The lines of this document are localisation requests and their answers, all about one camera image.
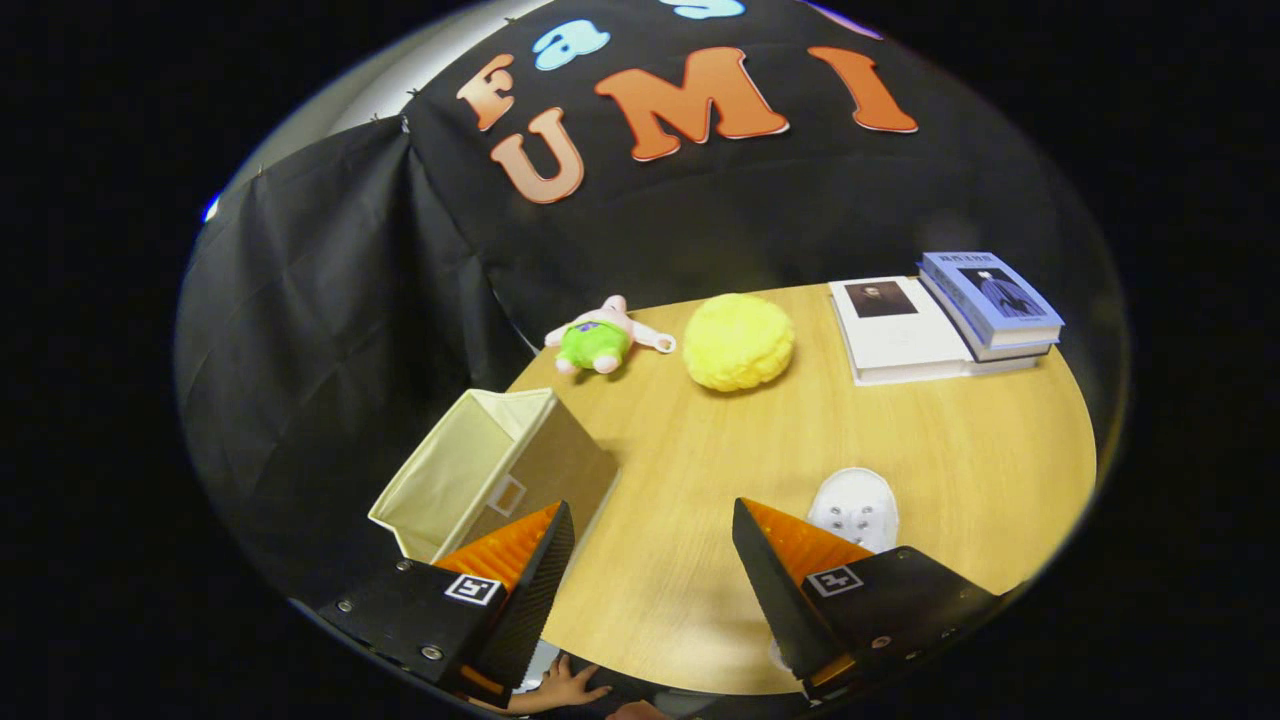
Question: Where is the blue book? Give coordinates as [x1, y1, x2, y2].
[917, 251, 1066, 363]

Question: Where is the black backdrop cloth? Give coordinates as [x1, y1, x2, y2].
[175, 0, 1131, 601]

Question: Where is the white shoe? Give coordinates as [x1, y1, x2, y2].
[768, 467, 901, 673]

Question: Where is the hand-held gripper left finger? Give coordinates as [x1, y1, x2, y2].
[315, 500, 576, 709]

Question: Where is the yellow fluffy plush ball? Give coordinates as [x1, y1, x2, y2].
[683, 293, 797, 393]

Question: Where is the beige fabric storage box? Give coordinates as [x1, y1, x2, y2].
[368, 387, 621, 566]

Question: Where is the pink and green plush toy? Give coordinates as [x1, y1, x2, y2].
[543, 295, 677, 376]

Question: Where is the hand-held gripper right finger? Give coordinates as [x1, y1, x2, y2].
[732, 497, 1011, 701]

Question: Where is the white book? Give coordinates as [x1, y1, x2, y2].
[828, 275, 1046, 387]

